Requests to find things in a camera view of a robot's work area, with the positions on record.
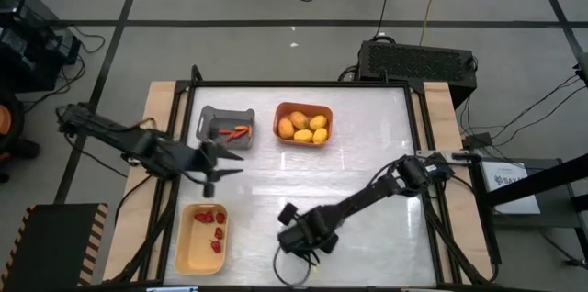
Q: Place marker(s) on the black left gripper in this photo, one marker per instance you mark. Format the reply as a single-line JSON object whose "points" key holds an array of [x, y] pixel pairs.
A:
{"points": [[200, 161]]}

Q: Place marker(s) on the orange chili pepper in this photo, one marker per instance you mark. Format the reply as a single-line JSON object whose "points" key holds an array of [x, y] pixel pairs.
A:
{"points": [[241, 127], [250, 131]]}

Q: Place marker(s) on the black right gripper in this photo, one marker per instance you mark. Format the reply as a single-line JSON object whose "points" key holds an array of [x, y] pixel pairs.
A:
{"points": [[305, 232]]}

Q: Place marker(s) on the grey plastic basket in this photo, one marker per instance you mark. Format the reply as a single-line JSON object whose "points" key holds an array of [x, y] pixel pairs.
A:
{"points": [[209, 120]]}

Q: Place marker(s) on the yellow mango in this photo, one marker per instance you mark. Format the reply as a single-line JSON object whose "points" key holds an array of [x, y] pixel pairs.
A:
{"points": [[318, 122], [320, 136], [303, 136]]}

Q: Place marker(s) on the black stand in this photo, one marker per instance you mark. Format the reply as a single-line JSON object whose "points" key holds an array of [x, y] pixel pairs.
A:
{"points": [[542, 179]]}

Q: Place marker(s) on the red chili pepper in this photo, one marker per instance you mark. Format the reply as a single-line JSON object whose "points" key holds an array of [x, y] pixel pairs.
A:
{"points": [[238, 135], [225, 132]]}

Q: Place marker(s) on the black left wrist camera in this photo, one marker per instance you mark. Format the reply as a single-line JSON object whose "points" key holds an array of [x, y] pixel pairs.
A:
{"points": [[209, 190]]}

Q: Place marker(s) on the black equipment stack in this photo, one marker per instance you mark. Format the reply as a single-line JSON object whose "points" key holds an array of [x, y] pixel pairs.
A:
{"points": [[27, 44]]}

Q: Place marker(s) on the black and orange equipment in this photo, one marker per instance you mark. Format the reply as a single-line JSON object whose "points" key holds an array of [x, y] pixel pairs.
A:
{"points": [[11, 140]]}

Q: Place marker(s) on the black mat with orange stripes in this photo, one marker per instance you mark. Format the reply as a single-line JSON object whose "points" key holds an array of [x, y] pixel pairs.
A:
{"points": [[50, 246]]}

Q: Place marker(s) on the orange mango with green patch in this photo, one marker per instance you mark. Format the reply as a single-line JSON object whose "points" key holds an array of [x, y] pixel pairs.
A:
{"points": [[299, 120]]}

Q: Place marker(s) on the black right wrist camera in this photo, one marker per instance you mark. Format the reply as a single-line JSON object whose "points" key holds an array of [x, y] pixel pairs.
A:
{"points": [[288, 214]]}

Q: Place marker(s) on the black computer tower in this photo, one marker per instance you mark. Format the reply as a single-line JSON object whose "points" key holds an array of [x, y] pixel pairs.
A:
{"points": [[413, 62]]}

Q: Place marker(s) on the red habanero pepper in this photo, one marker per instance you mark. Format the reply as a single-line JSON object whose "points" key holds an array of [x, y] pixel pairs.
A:
{"points": [[218, 233], [199, 217], [216, 246], [220, 218], [209, 217]]}

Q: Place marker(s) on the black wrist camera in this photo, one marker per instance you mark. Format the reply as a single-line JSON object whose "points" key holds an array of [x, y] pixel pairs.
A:
{"points": [[288, 214], [209, 190]]}

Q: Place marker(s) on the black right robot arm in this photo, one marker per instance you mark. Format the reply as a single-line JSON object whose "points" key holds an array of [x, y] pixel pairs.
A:
{"points": [[367, 195]]}

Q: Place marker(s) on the yellow plastic basket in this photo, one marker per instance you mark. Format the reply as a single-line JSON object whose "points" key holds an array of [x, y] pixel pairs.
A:
{"points": [[197, 255]]}

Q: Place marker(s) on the silver control box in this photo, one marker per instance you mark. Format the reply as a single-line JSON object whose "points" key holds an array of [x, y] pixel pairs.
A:
{"points": [[420, 154]]}

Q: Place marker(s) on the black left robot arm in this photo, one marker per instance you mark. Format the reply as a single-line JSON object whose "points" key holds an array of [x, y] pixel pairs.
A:
{"points": [[133, 142]]}

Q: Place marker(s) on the wooden table side board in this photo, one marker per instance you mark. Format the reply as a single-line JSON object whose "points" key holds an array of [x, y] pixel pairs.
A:
{"points": [[441, 113], [156, 99]]}

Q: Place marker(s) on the salmon plastic basket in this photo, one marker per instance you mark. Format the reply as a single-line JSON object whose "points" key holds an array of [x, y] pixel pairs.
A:
{"points": [[327, 109]]}

